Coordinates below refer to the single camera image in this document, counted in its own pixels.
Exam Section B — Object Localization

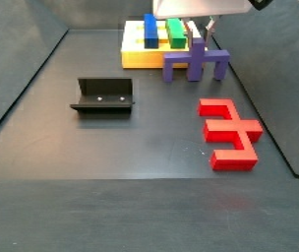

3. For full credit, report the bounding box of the blue block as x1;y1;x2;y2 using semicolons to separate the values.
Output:
143;14;159;48

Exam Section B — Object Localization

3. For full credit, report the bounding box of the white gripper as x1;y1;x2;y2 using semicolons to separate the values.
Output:
152;0;252;41

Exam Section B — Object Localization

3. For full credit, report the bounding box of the purple interlocking puzzle piece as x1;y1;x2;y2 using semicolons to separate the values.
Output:
163;37;229;82

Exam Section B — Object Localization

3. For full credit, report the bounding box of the red interlocking puzzle piece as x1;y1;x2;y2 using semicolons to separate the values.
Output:
197;98;262;171

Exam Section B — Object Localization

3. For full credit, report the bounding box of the black angled bracket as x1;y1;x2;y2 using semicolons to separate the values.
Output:
69;77;133;112

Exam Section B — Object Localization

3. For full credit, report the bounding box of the green block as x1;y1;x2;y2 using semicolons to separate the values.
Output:
165;18;187;49

